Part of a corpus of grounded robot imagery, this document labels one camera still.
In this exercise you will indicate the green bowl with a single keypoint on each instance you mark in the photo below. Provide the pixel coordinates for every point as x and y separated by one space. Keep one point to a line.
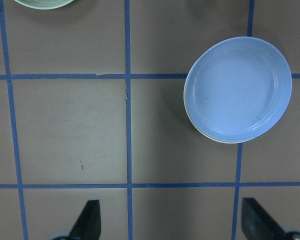
44 4

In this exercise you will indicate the blue plate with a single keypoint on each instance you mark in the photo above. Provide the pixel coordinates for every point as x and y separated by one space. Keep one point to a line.
238 89

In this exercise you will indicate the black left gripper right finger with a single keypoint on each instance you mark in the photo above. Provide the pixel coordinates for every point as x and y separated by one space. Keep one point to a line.
257 224

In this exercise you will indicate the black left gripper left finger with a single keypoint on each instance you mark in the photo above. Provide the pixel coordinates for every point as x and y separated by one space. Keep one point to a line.
88 224

